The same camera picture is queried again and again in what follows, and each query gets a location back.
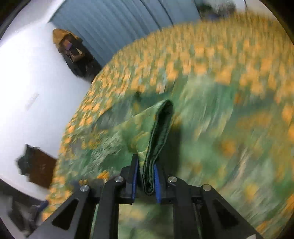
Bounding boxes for pile of clothes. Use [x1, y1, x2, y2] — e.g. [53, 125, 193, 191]
[194, 0, 236, 20]

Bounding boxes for blue window curtain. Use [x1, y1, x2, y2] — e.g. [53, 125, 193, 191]
[50, 0, 200, 66]

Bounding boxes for dark wooden dresser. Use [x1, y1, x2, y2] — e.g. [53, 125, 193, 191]
[28, 149, 57, 189]

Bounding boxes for orange floral green bedspread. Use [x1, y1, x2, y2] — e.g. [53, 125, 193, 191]
[43, 13, 293, 219]

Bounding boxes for clothes hanging on rack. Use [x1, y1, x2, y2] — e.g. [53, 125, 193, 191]
[52, 28, 102, 83]

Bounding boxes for dark cloth on dresser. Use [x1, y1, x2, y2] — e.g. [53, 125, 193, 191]
[16, 144, 39, 176]

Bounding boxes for white wall switch plate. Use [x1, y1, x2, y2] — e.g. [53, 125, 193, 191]
[25, 93, 39, 110]

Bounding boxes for green landscape print jacket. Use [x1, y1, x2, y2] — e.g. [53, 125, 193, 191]
[72, 77, 293, 238]

